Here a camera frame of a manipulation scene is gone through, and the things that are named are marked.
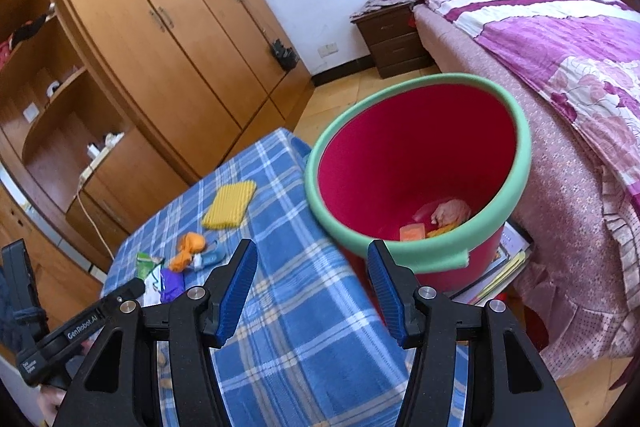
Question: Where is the stack of books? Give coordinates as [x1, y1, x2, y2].
[450, 219, 536, 308]

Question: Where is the blue plaid tablecloth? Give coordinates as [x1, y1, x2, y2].
[100, 128, 471, 427]

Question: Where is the black item on shelf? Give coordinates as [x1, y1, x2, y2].
[10, 2, 58, 50]

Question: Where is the white power cable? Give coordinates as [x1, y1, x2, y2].
[75, 179, 118, 265]

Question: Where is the red bucket with green rim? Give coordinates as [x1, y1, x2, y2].
[304, 73, 532, 308]

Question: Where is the white power strip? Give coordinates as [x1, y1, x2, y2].
[80, 134, 126, 184]

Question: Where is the light blue wrapper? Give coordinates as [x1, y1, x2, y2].
[192, 247, 226, 270]

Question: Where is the wooden wardrobe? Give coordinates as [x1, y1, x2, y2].
[45, 0, 316, 188]

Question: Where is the wooden door with metal bar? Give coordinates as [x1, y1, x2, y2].
[0, 162, 111, 348]

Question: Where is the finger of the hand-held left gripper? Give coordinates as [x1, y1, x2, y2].
[101, 278, 147, 309]

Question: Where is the black hanging bag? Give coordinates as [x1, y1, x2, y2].
[270, 38, 300, 70]

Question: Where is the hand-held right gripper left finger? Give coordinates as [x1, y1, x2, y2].
[59, 239, 259, 427]

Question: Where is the purple wrapper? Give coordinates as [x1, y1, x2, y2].
[159, 268, 186, 300]

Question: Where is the green wrapper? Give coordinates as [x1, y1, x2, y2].
[136, 252, 166, 280]

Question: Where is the dark wooden nightstand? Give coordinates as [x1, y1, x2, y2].
[350, 2, 436, 80]

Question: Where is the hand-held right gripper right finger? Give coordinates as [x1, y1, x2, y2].
[366, 239, 577, 427]

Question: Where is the folded pink cloth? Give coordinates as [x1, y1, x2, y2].
[348, 0, 418, 20]

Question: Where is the person's left hand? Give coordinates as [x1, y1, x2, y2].
[36, 387, 65, 427]

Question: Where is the orange plastic bag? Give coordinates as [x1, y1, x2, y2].
[167, 232, 207, 273]

